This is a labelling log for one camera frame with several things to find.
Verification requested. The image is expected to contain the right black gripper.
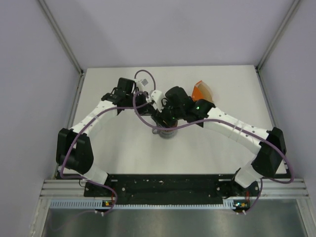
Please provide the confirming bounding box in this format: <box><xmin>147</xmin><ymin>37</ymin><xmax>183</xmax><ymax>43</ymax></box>
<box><xmin>152</xmin><ymin>97</ymin><xmax>185</xmax><ymax>132</ymax></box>

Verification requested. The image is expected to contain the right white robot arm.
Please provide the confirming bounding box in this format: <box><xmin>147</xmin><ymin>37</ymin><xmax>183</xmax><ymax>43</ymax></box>
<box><xmin>148</xmin><ymin>86</ymin><xmax>286</xmax><ymax>196</ymax></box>

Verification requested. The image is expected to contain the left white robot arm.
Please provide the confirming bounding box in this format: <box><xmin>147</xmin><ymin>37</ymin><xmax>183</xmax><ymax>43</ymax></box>
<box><xmin>56</xmin><ymin>78</ymin><xmax>148</xmax><ymax>196</ymax></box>

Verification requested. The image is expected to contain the orange coffee filter box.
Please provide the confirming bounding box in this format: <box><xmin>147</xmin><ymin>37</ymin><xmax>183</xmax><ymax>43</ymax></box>
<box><xmin>191</xmin><ymin>80</ymin><xmax>204</xmax><ymax>101</ymax></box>

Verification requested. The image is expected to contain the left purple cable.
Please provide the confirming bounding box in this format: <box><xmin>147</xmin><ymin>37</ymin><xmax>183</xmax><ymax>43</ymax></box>
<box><xmin>60</xmin><ymin>70</ymin><xmax>157</xmax><ymax>215</ymax></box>

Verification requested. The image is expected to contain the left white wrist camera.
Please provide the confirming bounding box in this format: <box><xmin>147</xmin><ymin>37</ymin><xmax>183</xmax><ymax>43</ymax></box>
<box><xmin>136</xmin><ymin>79</ymin><xmax>149</xmax><ymax>92</ymax></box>

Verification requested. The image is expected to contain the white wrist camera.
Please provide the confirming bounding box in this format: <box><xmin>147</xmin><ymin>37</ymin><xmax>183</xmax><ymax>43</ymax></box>
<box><xmin>146</xmin><ymin>90</ymin><xmax>165</xmax><ymax>112</ymax></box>
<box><xmin>136</xmin><ymin>79</ymin><xmax>149</xmax><ymax>92</ymax></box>

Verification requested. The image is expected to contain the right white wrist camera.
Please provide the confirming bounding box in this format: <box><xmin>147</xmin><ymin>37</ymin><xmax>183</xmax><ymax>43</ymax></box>
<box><xmin>146</xmin><ymin>90</ymin><xmax>165</xmax><ymax>112</ymax></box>

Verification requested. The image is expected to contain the grey slotted cable duct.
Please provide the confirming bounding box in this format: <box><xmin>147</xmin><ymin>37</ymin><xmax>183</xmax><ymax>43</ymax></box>
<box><xmin>49</xmin><ymin>199</ymin><xmax>249</xmax><ymax>210</ymax></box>

